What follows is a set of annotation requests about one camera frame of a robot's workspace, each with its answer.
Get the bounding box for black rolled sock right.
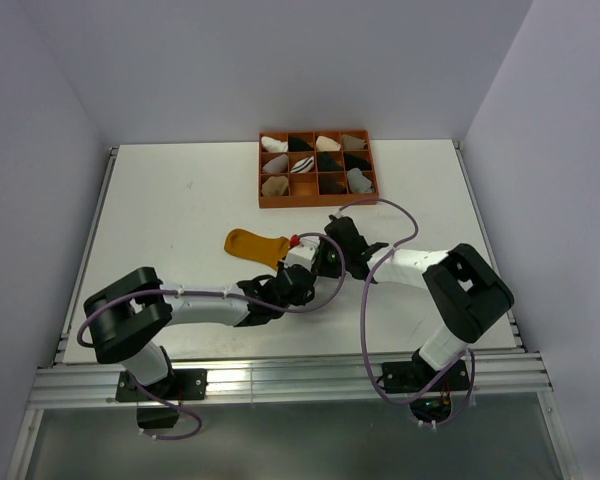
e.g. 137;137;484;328
343;152;373;171

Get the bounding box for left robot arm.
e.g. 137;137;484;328
77;265;316;399

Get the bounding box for beige rolled sock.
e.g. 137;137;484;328
261;176;289;197

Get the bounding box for black rolled sock top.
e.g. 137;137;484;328
288;136;314;152

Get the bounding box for dark green rolled sock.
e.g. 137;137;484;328
317;152;343;172

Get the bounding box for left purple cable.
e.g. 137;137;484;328
76;231;346;441

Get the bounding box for purple cable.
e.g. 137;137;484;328
76;231;346;441
337;197;477;426

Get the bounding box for white black striped rolled sock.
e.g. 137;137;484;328
290;156;315;174

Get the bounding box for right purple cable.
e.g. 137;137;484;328
337;197;477;426

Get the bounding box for aluminium frame rail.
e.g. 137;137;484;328
7;349;581;479

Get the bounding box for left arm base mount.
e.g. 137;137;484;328
115;368;207;440

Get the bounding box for grey rolled sock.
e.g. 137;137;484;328
262;154;289;175

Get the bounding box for cream rolled sock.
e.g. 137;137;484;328
315;135;341;152

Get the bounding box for dark brown sock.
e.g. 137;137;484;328
318;174;347;195

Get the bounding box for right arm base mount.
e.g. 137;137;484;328
376;355;476;430

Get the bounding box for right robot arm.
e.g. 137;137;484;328
318;214;514;390

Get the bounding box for taupe rolled sock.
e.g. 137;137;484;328
340;133;368;151

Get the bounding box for orange compartment tray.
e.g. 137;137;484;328
257;129;380;209

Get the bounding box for mustard yellow sock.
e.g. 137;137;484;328
224;229;290;270

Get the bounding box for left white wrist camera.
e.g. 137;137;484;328
283;235;320;271

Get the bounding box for grey sock black stripes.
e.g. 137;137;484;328
347;168;375;194

